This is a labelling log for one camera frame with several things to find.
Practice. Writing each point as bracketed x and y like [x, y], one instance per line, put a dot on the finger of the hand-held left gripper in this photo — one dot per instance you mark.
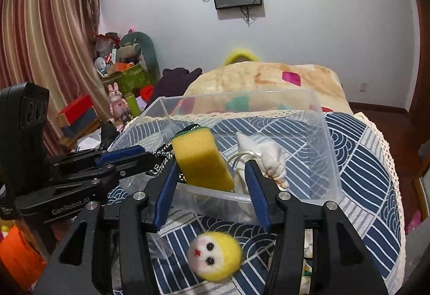
[134, 169]
[119, 154]

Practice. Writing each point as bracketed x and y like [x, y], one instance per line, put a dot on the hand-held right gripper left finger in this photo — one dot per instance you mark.
[164, 196]

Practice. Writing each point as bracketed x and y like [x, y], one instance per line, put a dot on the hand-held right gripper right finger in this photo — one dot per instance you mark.
[258, 196]

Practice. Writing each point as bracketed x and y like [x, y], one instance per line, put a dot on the white cloth pouch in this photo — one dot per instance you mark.
[272, 154]

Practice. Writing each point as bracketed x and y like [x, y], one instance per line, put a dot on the yellow sponge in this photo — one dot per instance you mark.
[201, 160]

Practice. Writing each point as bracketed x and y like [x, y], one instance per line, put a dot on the clear plastic box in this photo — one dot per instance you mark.
[302, 120]

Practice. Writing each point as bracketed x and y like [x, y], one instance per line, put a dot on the grey-blue box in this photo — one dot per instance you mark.
[80, 128]

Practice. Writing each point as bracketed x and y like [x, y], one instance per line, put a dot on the pink rabbit toy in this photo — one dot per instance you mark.
[117, 102]

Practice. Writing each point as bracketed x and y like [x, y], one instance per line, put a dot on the red box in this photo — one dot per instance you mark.
[75, 110]

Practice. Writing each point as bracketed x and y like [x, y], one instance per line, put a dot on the red knitted item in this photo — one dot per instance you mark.
[147, 93]

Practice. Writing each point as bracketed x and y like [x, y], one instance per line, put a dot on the yellow felt doll head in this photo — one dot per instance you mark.
[215, 254]

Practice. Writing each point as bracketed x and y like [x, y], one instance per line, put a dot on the green box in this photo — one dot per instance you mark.
[132, 78]

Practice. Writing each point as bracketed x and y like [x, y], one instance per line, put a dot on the dark purple garment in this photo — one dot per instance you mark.
[174, 81]

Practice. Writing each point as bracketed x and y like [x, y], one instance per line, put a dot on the striped pink curtain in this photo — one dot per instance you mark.
[43, 36]

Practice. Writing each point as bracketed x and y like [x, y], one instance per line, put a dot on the blue patterned lace-edged cloth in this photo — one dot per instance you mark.
[362, 164]

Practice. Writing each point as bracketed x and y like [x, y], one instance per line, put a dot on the printed beige blanket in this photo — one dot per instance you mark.
[262, 76]

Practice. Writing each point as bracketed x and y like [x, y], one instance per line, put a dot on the orange cloth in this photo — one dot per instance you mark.
[20, 258]

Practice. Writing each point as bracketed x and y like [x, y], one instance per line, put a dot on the yellow fluffy hat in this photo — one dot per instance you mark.
[242, 56]

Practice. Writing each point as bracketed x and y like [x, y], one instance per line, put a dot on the white wall outlet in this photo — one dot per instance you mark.
[362, 86]

